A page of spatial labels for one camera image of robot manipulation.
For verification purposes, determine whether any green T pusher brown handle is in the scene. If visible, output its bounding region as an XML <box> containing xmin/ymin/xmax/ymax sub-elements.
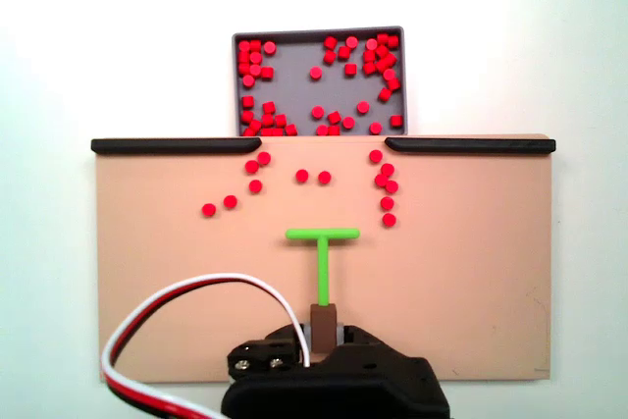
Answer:
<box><xmin>285</xmin><ymin>227</ymin><xmax>362</xmax><ymax>355</ymax></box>

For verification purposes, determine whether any grey rectangular tray container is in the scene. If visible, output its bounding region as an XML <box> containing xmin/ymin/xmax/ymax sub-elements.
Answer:
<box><xmin>231</xmin><ymin>25</ymin><xmax>409</xmax><ymax>137</ymax></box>

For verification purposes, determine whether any tan rectangular board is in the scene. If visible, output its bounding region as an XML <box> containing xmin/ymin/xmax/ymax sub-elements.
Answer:
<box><xmin>92</xmin><ymin>132</ymin><xmax>558</xmax><ymax>385</ymax></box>

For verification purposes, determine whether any black edge rail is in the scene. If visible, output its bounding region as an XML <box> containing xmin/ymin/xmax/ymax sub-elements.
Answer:
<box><xmin>90</xmin><ymin>137</ymin><xmax>263</xmax><ymax>155</ymax></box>
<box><xmin>384</xmin><ymin>136</ymin><xmax>557</xmax><ymax>155</ymax></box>

